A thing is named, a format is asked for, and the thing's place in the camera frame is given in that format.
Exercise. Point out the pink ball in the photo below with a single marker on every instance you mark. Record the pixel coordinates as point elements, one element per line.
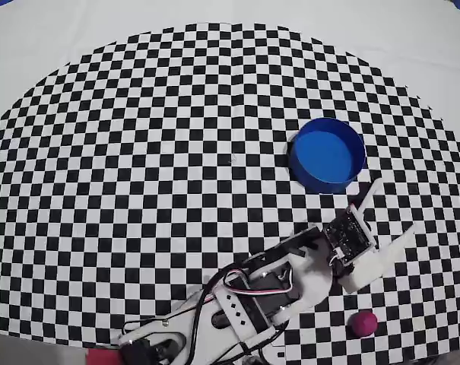
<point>364,323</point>

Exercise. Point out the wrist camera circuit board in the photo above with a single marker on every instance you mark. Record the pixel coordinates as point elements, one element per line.
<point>347,233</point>

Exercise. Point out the black white checkered mat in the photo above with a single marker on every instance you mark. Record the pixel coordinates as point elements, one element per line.
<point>138,152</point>

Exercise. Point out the red flat object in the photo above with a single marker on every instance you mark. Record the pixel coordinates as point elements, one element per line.
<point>102,358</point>

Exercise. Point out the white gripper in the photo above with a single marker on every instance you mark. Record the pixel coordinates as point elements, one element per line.
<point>384,259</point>

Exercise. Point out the blue round box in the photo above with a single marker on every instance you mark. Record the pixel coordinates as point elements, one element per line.
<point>324,156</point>

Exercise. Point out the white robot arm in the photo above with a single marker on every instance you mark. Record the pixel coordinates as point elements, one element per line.
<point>229,304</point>

